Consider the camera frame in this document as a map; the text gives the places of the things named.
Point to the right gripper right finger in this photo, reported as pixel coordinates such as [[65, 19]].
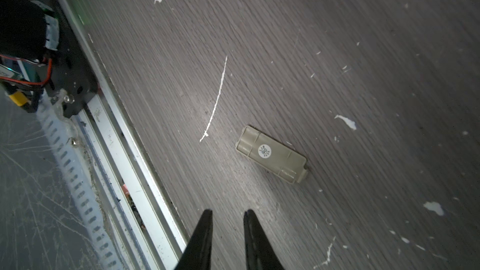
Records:
[[260, 255]]

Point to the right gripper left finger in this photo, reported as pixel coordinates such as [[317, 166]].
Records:
[[197, 254]]

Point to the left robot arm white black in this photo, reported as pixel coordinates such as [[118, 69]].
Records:
[[28, 29]]

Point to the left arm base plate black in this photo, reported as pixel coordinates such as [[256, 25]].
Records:
[[71, 70]]

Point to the white slotted cable duct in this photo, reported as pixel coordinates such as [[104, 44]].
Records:
[[69, 152]]

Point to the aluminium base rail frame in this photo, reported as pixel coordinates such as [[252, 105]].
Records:
[[140, 211]]

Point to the remote battery cover beige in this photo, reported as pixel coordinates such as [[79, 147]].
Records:
[[273, 156]]

